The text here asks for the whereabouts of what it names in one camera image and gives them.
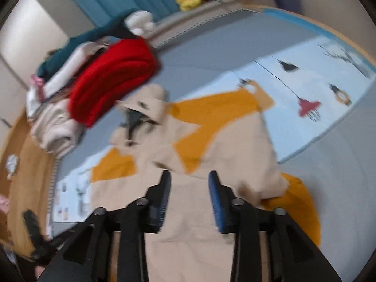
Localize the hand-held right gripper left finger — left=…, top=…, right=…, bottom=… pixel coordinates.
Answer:
left=37, top=170, right=172, bottom=282

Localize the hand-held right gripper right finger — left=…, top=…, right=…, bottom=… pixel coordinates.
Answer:
left=208, top=170, right=343, bottom=282

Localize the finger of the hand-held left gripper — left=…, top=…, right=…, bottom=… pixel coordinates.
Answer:
left=23, top=209, right=47, bottom=249

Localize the beige and orange jacket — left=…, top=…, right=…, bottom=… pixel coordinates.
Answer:
left=90, top=84, right=321, bottom=282

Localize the white crumpled item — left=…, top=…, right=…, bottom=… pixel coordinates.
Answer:
left=5, top=153, right=20, bottom=180

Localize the folded beige blanket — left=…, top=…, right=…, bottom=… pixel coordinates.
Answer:
left=30, top=98, right=86, bottom=158

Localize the folded red blanket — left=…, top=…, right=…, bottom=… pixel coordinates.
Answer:
left=69, top=37, right=162, bottom=128

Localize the grey bed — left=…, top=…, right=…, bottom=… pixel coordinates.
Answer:
left=48, top=4, right=376, bottom=271

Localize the folded white cloth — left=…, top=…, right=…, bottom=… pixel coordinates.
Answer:
left=43, top=41, right=110, bottom=98

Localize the light blue printed blanket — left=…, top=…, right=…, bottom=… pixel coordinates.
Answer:
left=51, top=8, right=376, bottom=224

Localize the teal garment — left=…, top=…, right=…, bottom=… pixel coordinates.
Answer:
left=37, top=7, right=138, bottom=80

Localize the small white cloth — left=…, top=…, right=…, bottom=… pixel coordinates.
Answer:
left=124, top=10, right=155, bottom=36

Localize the beige bed headboard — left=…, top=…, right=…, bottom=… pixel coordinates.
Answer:
left=145, top=0, right=260, bottom=49

